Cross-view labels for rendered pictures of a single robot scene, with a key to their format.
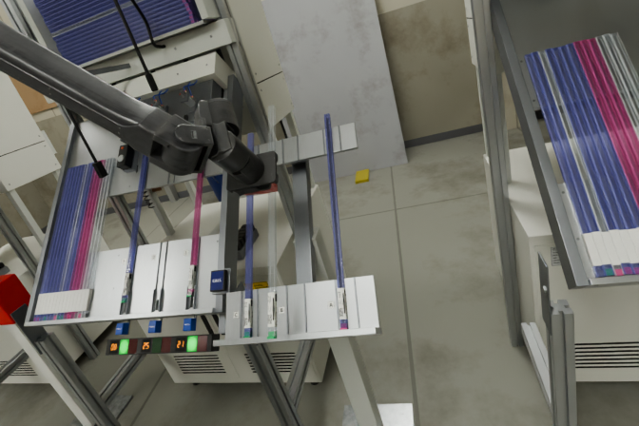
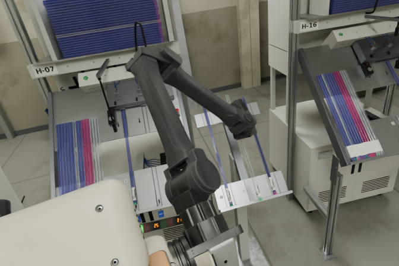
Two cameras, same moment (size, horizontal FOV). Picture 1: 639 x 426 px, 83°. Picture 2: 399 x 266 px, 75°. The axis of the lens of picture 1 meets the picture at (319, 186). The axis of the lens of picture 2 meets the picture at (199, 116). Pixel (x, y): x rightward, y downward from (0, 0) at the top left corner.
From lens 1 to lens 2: 0.79 m
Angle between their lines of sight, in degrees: 24
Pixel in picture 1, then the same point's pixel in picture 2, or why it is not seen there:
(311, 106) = not seen: hidden behind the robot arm
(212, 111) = (240, 105)
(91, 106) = (219, 107)
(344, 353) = (243, 212)
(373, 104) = not seen: hidden behind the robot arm
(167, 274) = (161, 184)
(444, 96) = (215, 67)
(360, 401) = (244, 236)
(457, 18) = (223, 23)
